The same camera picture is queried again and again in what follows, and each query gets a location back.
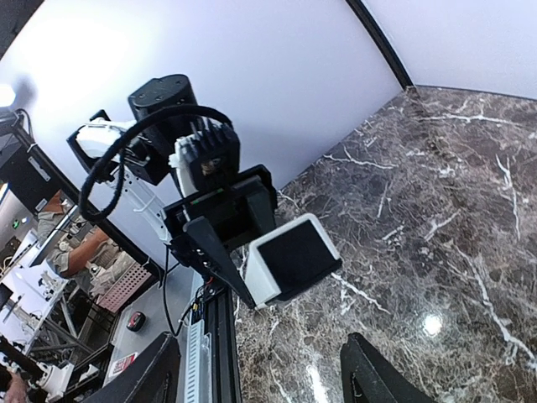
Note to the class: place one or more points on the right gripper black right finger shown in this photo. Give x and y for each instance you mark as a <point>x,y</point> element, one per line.
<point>367,376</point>

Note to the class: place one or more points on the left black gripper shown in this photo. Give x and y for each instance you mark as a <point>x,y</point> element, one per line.
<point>221,221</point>

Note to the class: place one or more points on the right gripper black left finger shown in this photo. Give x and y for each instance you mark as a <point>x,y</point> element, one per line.
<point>152,377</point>

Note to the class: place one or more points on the white remote control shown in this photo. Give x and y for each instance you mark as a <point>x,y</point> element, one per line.
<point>289,260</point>

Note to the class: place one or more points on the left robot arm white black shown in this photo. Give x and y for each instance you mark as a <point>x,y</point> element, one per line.
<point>131,159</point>

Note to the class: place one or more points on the red black small device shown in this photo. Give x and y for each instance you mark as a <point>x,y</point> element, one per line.
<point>136,321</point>

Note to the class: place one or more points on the grey slotted cable duct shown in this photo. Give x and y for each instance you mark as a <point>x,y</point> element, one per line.
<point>198,382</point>

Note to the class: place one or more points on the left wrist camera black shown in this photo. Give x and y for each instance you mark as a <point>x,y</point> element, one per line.
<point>207,159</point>

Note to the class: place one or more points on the right black frame post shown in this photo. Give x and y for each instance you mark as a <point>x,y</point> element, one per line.
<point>381,41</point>

